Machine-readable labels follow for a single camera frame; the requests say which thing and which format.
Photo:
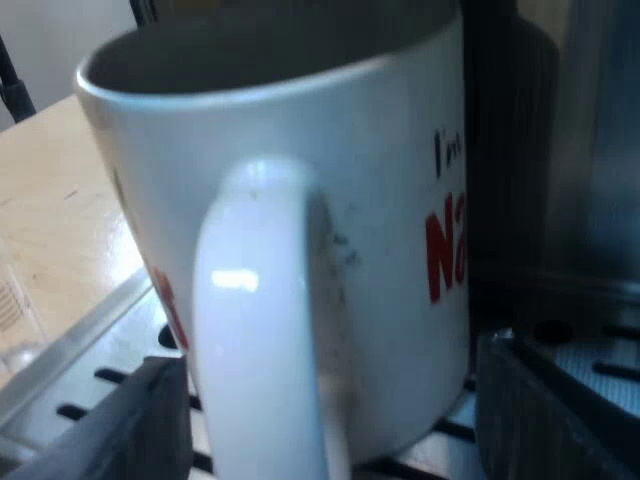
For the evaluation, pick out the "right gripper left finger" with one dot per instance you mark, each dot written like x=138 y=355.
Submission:
x=125 y=425

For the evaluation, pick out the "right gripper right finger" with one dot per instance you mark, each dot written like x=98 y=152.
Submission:
x=540 y=420

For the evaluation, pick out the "white mug red black print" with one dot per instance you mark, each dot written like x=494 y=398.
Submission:
x=310 y=150

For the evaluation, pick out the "clear measuring glass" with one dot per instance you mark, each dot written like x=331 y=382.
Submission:
x=12 y=310

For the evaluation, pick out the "black tripod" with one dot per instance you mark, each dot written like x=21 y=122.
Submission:
x=15 y=92

